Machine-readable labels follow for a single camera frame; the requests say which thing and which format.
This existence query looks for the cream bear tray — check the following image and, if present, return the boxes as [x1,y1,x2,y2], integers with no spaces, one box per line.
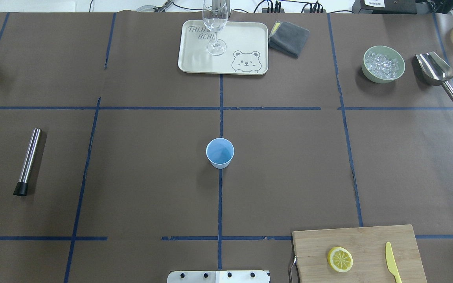
[178,20,269,75]

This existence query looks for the metal ice scoop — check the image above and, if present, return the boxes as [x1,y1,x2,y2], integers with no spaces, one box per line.
[415,51,453,102]

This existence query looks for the steel muddler black tip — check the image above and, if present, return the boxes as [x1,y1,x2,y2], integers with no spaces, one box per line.
[13,128,42,197]

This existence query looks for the green bowl of ice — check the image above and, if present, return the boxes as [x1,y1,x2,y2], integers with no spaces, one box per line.
[361,46,405,84]

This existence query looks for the blue plastic cup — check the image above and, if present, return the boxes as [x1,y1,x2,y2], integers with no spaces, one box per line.
[206,138,234,169]

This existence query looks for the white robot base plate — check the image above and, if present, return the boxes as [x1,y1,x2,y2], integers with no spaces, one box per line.
[167,270,271,283]

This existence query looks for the wooden cutting board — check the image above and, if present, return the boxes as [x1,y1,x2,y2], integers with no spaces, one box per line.
[292,224,427,283]

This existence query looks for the yellow plastic knife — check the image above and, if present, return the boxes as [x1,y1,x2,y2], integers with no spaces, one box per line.
[385,242,402,283]

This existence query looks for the lemon slice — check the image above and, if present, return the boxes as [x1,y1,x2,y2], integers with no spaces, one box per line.
[327,246,354,273]

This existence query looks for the clear wine glass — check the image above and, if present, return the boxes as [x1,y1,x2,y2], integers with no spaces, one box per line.
[203,0,228,56]

